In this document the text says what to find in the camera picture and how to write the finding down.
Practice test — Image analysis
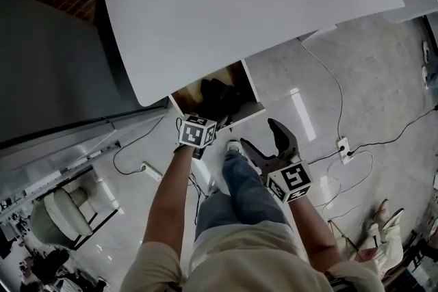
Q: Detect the small white power strip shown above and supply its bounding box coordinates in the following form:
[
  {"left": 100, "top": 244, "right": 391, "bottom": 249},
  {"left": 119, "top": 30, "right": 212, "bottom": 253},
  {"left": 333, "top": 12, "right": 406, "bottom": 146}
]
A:
[{"left": 141, "top": 161, "right": 164, "bottom": 181}]

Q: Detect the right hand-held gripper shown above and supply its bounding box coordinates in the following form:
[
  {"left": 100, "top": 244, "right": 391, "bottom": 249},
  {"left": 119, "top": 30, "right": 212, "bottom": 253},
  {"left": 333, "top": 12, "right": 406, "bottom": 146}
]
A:
[{"left": 240, "top": 118, "right": 313, "bottom": 204}]

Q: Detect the green chair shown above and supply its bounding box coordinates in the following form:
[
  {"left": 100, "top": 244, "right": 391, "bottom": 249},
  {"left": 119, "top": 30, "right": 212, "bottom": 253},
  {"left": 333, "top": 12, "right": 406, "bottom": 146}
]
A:
[{"left": 29, "top": 176, "right": 120, "bottom": 251}]

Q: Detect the long black cable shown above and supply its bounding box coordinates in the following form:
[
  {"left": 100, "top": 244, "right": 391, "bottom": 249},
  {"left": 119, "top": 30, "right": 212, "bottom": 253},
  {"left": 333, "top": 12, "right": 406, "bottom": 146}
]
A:
[{"left": 348, "top": 105, "right": 438, "bottom": 157}]

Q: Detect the person's right forearm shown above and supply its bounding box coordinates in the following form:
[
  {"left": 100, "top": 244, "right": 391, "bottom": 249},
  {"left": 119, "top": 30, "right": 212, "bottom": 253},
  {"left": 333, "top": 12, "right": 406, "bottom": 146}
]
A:
[{"left": 288, "top": 195, "right": 340, "bottom": 267}]

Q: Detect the white wooden drawer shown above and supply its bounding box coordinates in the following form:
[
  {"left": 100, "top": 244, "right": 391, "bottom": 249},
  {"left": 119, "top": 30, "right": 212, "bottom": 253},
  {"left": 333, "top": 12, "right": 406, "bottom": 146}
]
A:
[{"left": 169, "top": 59, "right": 268, "bottom": 131}]

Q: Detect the grey refrigerator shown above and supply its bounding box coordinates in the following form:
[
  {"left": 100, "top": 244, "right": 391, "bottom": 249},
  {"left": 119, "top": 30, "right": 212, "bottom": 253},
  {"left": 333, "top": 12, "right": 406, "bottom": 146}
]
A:
[{"left": 0, "top": 0, "right": 169, "bottom": 157}]

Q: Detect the person's white shoe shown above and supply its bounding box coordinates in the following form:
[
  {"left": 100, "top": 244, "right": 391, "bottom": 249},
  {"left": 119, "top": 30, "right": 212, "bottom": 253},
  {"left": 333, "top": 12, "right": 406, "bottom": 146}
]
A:
[{"left": 226, "top": 140, "right": 244, "bottom": 157}]

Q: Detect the black refrigerator cable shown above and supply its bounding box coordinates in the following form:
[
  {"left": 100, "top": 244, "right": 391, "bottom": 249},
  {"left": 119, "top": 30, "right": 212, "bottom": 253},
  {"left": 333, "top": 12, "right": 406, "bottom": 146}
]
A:
[{"left": 112, "top": 114, "right": 166, "bottom": 176}]

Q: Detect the thin black cable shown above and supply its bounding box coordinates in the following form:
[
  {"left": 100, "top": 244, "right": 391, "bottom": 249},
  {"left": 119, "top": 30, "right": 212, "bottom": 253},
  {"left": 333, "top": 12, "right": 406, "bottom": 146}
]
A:
[{"left": 307, "top": 146, "right": 340, "bottom": 165}]

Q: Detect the person's cream shirt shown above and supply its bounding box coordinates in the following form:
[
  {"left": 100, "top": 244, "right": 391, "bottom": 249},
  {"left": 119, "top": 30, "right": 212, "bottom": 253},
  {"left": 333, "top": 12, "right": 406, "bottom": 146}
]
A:
[{"left": 119, "top": 222, "right": 381, "bottom": 292}]

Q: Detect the looped white cable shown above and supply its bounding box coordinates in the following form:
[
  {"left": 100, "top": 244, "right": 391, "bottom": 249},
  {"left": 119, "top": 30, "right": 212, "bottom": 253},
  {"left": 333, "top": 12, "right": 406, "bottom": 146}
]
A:
[{"left": 313, "top": 149, "right": 375, "bottom": 210}]

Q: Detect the long white power strip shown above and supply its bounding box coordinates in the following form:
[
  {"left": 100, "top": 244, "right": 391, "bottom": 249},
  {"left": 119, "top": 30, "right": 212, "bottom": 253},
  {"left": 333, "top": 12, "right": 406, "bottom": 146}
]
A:
[{"left": 336, "top": 135, "right": 352, "bottom": 165}]

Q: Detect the person's left forearm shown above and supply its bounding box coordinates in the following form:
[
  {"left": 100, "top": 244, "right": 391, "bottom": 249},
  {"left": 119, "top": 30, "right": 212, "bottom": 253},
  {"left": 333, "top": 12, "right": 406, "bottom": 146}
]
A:
[{"left": 141, "top": 144, "right": 196, "bottom": 251}]

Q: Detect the person's blue jeans leg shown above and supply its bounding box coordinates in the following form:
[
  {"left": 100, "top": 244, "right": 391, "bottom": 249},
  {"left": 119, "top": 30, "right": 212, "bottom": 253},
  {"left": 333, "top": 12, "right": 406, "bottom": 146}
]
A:
[{"left": 194, "top": 150, "right": 292, "bottom": 244}]

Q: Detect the thin white power cable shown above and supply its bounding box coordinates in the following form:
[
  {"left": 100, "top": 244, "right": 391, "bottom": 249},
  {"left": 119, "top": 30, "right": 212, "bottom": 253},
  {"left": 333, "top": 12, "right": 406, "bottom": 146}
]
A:
[{"left": 296, "top": 38, "right": 344, "bottom": 140}]

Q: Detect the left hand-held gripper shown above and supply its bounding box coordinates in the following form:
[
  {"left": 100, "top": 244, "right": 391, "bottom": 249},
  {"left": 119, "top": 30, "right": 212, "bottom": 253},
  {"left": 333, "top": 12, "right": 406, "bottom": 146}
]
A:
[{"left": 173, "top": 114, "right": 219, "bottom": 161}]

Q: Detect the white desk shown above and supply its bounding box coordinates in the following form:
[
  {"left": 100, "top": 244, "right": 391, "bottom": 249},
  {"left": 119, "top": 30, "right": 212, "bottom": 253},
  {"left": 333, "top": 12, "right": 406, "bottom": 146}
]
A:
[{"left": 99, "top": 0, "right": 407, "bottom": 108}]

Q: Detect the black item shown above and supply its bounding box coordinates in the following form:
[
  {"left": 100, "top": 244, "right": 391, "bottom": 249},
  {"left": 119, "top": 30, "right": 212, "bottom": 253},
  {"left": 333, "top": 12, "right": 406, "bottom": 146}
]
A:
[{"left": 196, "top": 77, "right": 255, "bottom": 130}]

